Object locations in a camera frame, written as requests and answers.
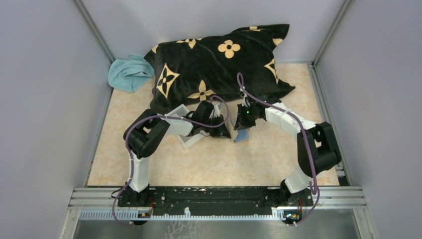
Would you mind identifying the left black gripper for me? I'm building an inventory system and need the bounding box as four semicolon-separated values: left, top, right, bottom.
202;116;231;140

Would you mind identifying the beige card holder wallet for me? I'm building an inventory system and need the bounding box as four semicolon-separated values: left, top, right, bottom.
232;116;250;143

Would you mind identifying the white plastic card box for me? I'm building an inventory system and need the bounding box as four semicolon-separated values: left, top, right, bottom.
164;104;204;148

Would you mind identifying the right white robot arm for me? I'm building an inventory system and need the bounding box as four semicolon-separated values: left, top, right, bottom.
234;96;342;205

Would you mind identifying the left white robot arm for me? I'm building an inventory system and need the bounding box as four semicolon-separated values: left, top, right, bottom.
123;101;231;206

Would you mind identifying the black floral pillow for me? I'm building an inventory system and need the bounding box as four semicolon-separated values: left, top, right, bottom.
145;24;294;114

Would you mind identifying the light blue cloth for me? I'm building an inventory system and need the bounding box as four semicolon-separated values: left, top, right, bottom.
107;54;155;93

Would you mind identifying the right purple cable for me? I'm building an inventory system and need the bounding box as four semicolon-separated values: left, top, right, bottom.
236;72;321;226

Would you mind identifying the purple cable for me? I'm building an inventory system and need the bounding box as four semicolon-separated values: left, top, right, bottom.
111;96;230;228
236;72;321;226

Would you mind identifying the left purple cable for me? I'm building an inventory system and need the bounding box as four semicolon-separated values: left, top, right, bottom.
111;96;230;228

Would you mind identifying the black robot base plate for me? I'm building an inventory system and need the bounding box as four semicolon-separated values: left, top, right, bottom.
117;186;314;216

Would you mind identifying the aluminium frame rail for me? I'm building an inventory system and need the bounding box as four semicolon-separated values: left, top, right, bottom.
69;186;367;222

